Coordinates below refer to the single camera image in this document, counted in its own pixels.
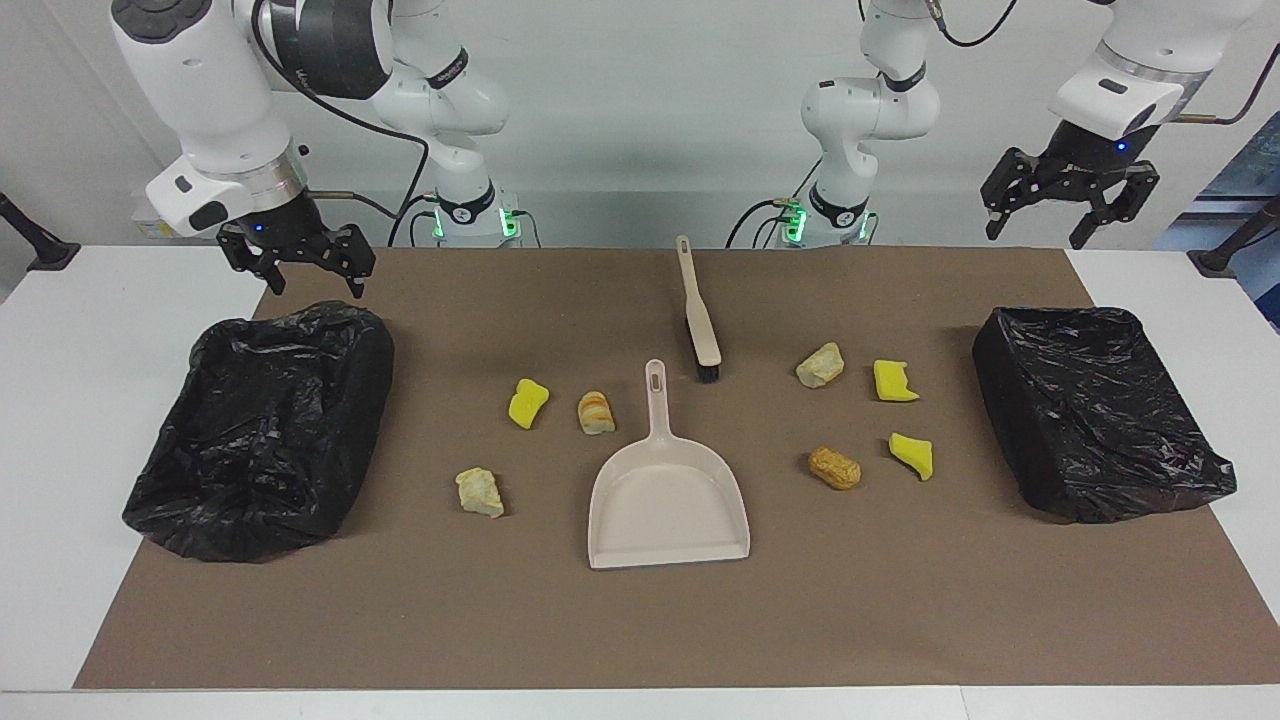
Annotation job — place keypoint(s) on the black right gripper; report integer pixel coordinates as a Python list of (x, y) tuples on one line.
[(285, 225)]

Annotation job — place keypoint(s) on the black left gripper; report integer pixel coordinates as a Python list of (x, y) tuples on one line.
[(1085, 160)]

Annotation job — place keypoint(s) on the yellow sponge piece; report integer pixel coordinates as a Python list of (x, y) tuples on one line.
[(893, 382), (527, 404), (912, 455)]

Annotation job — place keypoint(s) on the pale yellow toy bread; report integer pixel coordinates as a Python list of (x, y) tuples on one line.
[(480, 492)]

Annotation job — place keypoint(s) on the tan striped toy bread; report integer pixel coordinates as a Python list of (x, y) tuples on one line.
[(820, 366)]

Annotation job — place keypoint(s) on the orange striped toy bread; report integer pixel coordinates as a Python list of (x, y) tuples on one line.
[(595, 412)]

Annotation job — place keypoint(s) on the brown toy cookie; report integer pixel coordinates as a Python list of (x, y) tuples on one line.
[(835, 468)]

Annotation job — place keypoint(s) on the beige hand brush black bristles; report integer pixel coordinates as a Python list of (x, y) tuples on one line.
[(700, 330)]

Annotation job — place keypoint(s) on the beige plastic dustpan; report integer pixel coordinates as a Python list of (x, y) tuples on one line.
[(665, 510)]

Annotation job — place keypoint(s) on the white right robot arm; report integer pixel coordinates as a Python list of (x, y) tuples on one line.
[(200, 90)]

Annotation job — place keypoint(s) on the bin with black bag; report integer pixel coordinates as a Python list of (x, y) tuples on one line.
[(260, 430), (1090, 410)]

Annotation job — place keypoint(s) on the white power strip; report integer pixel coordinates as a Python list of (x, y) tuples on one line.
[(140, 228)]

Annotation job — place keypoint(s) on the black stand leg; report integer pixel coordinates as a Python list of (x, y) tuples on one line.
[(1215, 262), (50, 255)]

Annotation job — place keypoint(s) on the blue background object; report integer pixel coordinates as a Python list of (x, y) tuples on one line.
[(1250, 170)]

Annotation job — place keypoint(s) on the brown table mat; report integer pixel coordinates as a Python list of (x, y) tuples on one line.
[(640, 620)]

